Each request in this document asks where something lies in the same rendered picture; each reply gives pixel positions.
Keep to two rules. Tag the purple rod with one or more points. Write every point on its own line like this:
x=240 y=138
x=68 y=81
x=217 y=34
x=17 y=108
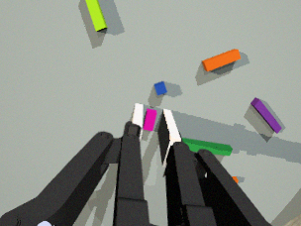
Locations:
x=266 y=115

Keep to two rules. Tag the magenta block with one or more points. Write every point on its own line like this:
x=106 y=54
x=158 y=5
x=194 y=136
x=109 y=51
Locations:
x=149 y=119

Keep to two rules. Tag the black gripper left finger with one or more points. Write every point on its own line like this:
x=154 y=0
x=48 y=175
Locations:
x=62 y=200

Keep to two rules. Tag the small blue cube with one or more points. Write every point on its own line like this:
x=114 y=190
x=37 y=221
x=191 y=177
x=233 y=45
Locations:
x=160 y=88

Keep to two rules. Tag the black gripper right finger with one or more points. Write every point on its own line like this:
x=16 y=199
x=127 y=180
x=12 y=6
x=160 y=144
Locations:
x=184 y=199

